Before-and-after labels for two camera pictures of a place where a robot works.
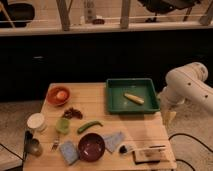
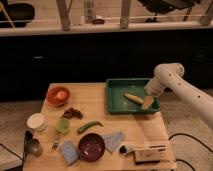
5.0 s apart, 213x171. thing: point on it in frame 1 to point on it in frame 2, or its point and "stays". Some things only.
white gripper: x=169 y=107 to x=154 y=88
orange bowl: x=58 y=96 stays
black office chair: x=19 y=13 stays
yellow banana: x=134 y=98 stays
